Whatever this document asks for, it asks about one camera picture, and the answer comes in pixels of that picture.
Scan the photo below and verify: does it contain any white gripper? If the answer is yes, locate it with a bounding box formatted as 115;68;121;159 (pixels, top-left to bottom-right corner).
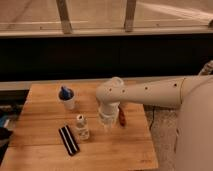
98;108;119;131

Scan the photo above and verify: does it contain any small clear plastic bottle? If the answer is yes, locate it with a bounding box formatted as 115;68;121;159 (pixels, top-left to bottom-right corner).
76;114;90;140

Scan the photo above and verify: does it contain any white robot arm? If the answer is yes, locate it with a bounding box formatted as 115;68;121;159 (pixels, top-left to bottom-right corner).
96;75;213;171

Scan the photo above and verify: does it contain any dark red elongated object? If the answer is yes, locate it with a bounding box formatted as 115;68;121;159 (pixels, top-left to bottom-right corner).
119;107;126;127

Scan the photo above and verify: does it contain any blue object in cup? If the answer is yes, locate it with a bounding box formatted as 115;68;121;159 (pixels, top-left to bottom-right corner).
59;86;73;100

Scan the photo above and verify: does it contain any white cup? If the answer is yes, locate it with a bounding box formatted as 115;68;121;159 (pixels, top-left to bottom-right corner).
59;92;75;110

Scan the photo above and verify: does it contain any black striped rectangular block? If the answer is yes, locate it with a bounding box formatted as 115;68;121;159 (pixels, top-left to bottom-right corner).
59;125;80;156

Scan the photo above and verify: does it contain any wooden table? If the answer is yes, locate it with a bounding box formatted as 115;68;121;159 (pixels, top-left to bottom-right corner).
0;81;158;171

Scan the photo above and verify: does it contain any dark blue object at left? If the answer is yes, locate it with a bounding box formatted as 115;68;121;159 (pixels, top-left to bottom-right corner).
0;115;13;164

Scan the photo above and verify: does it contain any black cable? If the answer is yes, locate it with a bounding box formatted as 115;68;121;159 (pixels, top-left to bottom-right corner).
148;107;157;132

